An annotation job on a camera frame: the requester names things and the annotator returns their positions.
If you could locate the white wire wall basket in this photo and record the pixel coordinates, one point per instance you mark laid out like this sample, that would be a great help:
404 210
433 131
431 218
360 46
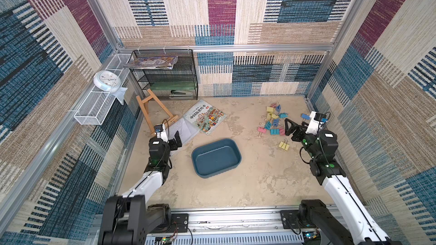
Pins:
95 107

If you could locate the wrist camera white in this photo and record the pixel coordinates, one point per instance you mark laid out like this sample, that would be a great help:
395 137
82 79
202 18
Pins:
316 119
161 132

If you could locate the pink binder clip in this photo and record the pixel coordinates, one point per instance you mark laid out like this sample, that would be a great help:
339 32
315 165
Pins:
261 131
282 131

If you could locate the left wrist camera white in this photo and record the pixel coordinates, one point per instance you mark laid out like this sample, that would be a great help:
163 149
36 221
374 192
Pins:
161 132

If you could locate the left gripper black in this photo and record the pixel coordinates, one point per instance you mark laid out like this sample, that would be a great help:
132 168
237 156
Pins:
172 146

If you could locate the teal plastic storage box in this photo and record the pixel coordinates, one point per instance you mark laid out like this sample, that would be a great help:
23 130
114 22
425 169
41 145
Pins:
216 158

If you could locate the black mesh shelf rack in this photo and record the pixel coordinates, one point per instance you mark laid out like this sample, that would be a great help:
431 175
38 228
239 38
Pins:
182 76

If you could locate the wooden tabletop easel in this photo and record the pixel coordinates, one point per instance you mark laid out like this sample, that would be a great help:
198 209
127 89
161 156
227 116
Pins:
149 106

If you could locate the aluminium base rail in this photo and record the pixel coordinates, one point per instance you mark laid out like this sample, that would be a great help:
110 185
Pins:
253 225

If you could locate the yellow binder clip top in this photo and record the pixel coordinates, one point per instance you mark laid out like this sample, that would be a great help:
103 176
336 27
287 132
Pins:
270 109

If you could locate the teal binder clip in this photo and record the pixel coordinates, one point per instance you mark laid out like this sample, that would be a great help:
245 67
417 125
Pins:
274 131
268 125

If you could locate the magazine on rack top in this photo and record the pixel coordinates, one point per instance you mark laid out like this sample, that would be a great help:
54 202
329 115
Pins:
152 63

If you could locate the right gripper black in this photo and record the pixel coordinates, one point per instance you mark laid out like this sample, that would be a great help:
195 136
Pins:
299 132

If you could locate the blue binder clip by wall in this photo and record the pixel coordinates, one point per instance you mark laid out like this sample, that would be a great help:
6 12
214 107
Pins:
306 117

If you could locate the black stapler on shelf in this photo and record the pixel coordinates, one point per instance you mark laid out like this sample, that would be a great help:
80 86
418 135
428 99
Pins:
181 93

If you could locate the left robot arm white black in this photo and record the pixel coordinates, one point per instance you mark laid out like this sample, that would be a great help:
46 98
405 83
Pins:
127 219

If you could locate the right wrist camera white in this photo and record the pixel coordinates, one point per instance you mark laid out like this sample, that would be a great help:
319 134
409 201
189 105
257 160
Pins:
316 119

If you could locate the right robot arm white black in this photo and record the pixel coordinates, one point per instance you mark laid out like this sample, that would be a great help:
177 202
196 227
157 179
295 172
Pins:
359 227

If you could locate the colourful Chinese history picture book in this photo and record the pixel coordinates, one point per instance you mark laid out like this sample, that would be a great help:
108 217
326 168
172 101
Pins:
204 116

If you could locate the clear mesh document pouch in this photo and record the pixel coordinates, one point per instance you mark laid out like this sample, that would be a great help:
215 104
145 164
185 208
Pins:
187 130

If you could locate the white round clock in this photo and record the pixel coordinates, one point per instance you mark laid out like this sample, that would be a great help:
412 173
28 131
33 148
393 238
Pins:
107 81

